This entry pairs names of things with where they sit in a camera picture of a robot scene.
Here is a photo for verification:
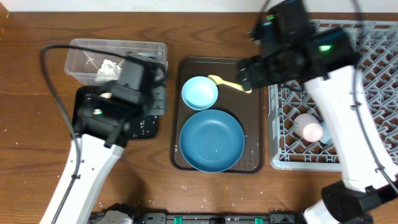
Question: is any white tissue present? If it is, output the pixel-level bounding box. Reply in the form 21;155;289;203
95;59;123;82

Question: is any light blue rice bowl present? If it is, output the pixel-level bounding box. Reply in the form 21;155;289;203
181;76;218;111

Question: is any yellow plastic spoon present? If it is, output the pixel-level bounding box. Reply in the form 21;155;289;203
207;75;252;93

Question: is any pink cup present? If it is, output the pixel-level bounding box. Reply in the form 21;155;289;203
294;113;323;142

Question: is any dark blue plate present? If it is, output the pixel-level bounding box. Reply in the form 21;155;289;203
178;110;245;173

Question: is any light blue cup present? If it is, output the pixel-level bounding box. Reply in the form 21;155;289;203
319;121;332;145

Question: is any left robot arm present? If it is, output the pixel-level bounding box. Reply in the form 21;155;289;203
41;54;166;223

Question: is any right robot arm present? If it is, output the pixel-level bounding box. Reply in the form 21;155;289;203
237;0;397;223

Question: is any grey dishwasher rack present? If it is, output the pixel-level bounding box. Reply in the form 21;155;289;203
267;19;397;171

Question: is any black tray bin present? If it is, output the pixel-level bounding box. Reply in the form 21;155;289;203
72;86;159;139

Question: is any pile of white rice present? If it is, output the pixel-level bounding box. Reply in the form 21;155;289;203
132;115;158;139

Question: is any brown serving tray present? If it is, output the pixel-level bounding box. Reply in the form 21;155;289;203
170;57;264;174

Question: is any clear plastic bin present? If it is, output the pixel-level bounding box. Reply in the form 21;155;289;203
64;39;168;86

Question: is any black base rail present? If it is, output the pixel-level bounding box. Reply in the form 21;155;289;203
87;203;304;224

